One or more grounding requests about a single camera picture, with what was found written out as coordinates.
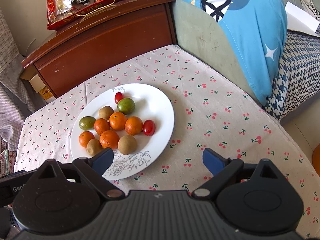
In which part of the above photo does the brown kiwi fruit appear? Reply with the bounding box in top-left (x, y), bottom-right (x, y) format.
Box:
top-left (118, 135), bottom-right (137, 155)
top-left (98, 106), bottom-right (114, 121)
top-left (86, 139), bottom-right (104, 156)

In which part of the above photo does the small orange tangerine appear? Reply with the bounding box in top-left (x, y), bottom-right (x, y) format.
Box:
top-left (79, 131), bottom-right (95, 148)

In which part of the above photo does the green citrus fruit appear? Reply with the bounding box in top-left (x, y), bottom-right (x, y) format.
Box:
top-left (79, 116), bottom-right (96, 131)
top-left (117, 98), bottom-right (136, 115)

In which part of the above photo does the large orange tangerine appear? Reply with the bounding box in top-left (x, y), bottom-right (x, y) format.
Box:
top-left (125, 116), bottom-right (143, 136)

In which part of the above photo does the red cherry tomato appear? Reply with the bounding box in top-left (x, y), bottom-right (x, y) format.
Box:
top-left (114, 92), bottom-right (124, 104)
top-left (143, 120), bottom-right (156, 136)

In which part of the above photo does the patterned red green cloth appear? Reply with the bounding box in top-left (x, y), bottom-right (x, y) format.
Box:
top-left (0, 139), bottom-right (17, 177)

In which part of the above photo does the cherry print tablecloth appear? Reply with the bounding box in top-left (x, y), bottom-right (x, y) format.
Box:
top-left (15, 45), bottom-right (319, 238)

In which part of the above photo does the checked grey fabric cover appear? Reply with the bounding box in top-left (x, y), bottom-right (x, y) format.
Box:
top-left (1, 14), bottom-right (47, 151)

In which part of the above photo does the white floral plate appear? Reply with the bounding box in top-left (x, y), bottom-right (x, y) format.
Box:
top-left (70, 83), bottom-right (175, 180)

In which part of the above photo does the open cardboard box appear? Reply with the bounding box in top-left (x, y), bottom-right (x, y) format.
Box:
top-left (20, 70), bottom-right (56, 103)

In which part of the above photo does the houndstooth blue white cushion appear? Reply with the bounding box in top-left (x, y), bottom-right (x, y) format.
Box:
top-left (264, 30), bottom-right (319, 121)

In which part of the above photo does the dark wooden cabinet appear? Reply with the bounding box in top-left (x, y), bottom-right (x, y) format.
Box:
top-left (22, 0), bottom-right (177, 97)

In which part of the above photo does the green sofa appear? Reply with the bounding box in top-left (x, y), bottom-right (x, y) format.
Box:
top-left (171, 0), bottom-right (320, 106)

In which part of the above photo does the white paper sheet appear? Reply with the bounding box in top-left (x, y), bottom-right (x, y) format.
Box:
top-left (285, 2), bottom-right (319, 37)

